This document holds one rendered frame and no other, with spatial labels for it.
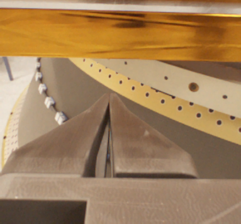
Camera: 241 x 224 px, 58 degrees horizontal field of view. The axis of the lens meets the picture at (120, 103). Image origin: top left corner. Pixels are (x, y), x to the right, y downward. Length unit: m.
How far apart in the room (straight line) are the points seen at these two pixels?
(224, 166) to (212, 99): 0.12
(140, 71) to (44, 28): 0.18
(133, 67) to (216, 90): 0.13
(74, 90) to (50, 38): 0.33
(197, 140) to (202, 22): 0.22
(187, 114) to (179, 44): 0.18
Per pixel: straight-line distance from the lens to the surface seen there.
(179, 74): 0.32
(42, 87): 0.69
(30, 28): 0.23
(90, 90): 0.49
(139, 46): 0.22
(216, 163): 0.39
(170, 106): 0.38
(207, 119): 0.37
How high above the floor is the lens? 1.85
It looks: 36 degrees down
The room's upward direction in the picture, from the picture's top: 2 degrees clockwise
